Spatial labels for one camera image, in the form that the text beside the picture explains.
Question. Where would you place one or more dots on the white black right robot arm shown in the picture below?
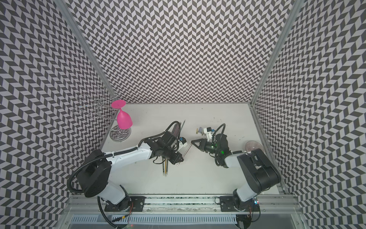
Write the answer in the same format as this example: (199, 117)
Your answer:
(259, 172)

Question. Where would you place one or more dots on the pink plastic wine glass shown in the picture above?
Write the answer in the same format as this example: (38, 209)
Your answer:
(124, 120)

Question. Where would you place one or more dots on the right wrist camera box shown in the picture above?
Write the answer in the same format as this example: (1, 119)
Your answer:
(208, 132)

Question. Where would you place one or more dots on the aluminium corner post right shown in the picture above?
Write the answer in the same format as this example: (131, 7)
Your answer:
(298, 4)

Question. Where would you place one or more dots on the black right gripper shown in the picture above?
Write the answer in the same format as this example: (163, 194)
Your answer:
(202, 140)

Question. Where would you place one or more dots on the clear pink glass dish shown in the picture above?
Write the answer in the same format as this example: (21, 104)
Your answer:
(253, 145)

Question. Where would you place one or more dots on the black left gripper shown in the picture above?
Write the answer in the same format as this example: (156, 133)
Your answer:
(176, 160)

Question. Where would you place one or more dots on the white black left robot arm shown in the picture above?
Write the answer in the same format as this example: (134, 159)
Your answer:
(92, 178)

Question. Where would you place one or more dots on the aluminium corner post left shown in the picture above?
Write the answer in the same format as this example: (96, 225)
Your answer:
(61, 5)

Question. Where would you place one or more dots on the aluminium corner post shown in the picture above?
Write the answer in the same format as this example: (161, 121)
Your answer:
(61, 5)
(298, 4)

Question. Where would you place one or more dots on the wire glass rack stand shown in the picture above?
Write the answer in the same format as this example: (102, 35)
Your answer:
(99, 106)

